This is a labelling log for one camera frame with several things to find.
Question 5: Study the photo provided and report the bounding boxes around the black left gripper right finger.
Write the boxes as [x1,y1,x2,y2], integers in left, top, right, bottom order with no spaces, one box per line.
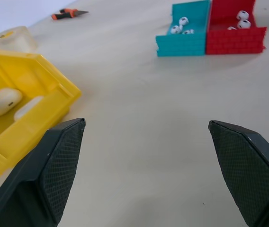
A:
[208,120,269,227]

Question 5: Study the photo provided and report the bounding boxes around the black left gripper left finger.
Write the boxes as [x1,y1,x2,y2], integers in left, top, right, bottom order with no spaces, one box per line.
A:
[0,117,86,227]

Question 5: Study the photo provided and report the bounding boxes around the white earbud case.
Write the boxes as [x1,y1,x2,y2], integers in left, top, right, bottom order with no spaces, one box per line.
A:
[0,87,23,117]
[14,96,44,121]

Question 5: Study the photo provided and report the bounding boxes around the yellow plastic bin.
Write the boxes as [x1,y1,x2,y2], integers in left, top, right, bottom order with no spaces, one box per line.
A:
[0,49,82,177]

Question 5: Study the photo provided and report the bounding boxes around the translucent white plastic block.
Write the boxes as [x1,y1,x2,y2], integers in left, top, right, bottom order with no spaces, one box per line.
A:
[0,26,38,53]

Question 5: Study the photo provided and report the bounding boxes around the red brick-pattern tray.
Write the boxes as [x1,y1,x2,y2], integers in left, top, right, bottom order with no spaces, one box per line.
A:
[205,0,268,55]

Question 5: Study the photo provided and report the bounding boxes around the teal brick-pattern tray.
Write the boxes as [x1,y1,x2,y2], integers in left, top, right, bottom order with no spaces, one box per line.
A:
[155,0,211,57]

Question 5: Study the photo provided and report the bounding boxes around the orange black pliers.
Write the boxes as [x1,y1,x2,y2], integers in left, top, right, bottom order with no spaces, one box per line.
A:
[51,8,90,20]

